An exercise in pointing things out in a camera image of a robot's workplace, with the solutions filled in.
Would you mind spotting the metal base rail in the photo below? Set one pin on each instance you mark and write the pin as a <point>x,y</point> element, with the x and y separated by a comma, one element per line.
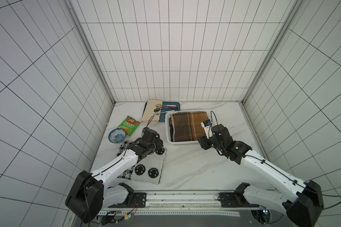
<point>177,208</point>

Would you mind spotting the blue patterned ceramic bowl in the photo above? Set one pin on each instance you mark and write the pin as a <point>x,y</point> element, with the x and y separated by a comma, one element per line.
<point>117,135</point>

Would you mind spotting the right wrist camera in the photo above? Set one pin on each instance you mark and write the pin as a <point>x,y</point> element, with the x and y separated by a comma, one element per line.
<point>207,125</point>

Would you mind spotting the brown striped fringed scarf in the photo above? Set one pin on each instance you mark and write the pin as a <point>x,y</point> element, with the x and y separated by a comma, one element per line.
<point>186,126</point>

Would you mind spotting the spoon with white handle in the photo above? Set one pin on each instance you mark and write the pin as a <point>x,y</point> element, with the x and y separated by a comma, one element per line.
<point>159,113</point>

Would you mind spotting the white plastic perforated basket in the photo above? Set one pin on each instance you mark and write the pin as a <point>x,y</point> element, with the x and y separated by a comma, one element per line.
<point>167,126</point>

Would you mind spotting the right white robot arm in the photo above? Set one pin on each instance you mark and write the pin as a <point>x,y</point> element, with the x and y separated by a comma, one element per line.
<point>301,201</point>

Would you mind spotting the green snack bag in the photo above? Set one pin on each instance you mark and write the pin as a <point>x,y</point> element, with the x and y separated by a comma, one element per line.
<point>129,125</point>

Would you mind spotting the houndstooth cloth with gear prints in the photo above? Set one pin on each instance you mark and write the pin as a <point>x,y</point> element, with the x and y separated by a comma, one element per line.
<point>147,170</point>

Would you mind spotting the spoon with red handle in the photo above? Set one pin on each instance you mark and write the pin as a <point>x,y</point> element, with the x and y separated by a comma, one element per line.
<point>165,106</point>

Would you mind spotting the teal blue tray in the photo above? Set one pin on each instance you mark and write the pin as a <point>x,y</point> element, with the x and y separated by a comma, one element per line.
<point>162,116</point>

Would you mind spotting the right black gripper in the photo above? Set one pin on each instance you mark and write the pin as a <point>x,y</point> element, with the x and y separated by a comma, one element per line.
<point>203,142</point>

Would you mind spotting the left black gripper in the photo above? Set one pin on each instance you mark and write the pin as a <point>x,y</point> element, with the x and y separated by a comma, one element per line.
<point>159,144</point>

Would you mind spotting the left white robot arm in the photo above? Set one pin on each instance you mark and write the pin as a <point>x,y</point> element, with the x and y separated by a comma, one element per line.
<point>110,170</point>

